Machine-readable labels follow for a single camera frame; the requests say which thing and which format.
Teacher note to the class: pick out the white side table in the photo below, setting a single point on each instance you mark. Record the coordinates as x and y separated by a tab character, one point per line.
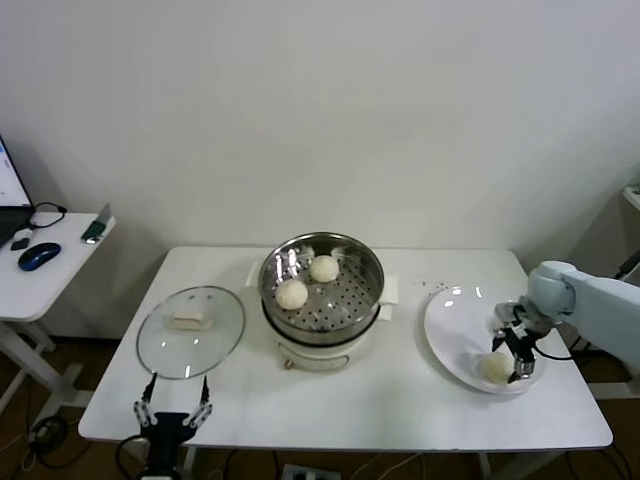
50	295

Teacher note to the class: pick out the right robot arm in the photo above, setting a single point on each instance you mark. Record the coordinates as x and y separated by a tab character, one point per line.
590	310

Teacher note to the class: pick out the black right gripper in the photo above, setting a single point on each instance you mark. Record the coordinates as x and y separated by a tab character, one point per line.
522	340

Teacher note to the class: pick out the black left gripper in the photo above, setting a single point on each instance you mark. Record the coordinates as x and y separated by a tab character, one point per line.
165	425

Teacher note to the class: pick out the small black crumbs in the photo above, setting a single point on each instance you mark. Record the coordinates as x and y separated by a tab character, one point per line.
442	285

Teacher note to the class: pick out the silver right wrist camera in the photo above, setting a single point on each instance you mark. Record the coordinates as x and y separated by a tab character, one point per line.
506	312

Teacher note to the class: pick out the white floor power strip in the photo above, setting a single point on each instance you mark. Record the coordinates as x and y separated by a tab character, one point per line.
310	472

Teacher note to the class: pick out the round white plate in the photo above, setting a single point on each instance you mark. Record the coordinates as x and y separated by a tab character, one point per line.
455	330

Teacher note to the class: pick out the white electric cooking pot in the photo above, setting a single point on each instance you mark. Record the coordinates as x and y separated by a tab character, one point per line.
310	357

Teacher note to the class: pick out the green circuit card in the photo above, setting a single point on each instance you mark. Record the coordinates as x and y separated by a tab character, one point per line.
95	227

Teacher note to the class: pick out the white shelf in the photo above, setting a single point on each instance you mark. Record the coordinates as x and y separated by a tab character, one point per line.
632	197

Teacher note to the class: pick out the perforated steel steamer basket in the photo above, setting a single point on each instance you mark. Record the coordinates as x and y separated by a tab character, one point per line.
340	305

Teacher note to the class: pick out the white floor stand frame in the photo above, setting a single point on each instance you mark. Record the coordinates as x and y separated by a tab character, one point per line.
615	389

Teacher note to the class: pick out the black laptop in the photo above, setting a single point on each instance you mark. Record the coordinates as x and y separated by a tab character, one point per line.
10	220

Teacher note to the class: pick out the white table leg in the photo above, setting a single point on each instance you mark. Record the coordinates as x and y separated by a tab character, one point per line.
484	467
191	457

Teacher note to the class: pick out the round glass pot lid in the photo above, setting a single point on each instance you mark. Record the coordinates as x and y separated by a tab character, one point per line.
225	320

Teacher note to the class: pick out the small black adapter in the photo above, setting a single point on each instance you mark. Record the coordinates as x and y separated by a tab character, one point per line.
19	244

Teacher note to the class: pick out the blue computer mouse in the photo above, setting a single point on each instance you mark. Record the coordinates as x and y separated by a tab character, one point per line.
39	256

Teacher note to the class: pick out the white steamed baozi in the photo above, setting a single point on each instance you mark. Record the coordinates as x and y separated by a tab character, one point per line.
324	268
495	369
291	294

